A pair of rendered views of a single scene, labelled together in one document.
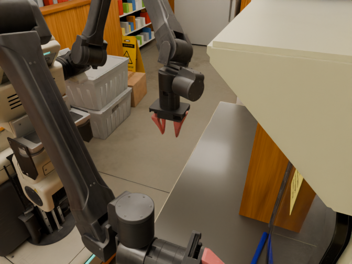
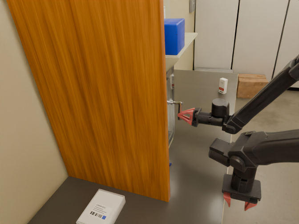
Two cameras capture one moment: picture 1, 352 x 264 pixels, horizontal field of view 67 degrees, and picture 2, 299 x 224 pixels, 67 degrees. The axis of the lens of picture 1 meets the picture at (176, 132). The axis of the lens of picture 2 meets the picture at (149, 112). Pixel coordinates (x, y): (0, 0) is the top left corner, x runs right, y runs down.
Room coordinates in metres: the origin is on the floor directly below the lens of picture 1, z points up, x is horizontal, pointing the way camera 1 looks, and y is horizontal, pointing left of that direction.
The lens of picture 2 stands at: (1.10, -0.22, 1.72)
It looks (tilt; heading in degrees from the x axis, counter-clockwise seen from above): 31 degrees down; 181
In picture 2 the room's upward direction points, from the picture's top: 5 degrees counter-clockwise
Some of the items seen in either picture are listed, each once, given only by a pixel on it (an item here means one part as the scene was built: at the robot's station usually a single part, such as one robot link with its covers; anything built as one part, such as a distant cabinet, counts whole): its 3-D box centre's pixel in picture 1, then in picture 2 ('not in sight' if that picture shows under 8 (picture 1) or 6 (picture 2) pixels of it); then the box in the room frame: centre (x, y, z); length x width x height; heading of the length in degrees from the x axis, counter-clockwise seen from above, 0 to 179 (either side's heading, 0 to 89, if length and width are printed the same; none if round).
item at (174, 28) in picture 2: not in sight; (165, 36); (0.36, -0.16, 1.56); 0.10 x 0.10 x 0.09; 68
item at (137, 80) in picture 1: (129, 88); not in sight; (2.99, 0.58, 0.14); 0.41 x 0.32 x 0.28; 164
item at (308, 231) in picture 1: (287, 229); (164, 115); (0.25, -0.17, 1.19); 0.30 x 0.01 x 0.40; 158
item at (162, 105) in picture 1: (169, 99); (242, 180); (0.65, 0.02, 1.21); 0.10 x 0.07 x 0.07; 69
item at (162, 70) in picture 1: (171, 79); (243, 163); (0.65, 0.01, 1.27); 0.07 x 0.06 x 0.07; 44
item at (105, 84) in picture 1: (97, 80); not in sight; (2.41, 0.76, 0.49); 0.60 x 0.42 x 0.33; 158
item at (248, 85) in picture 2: not in sight; (251, 86); (-2.10, 1.31, 0.14); 0.41 x 0.33 x 0.29; 75
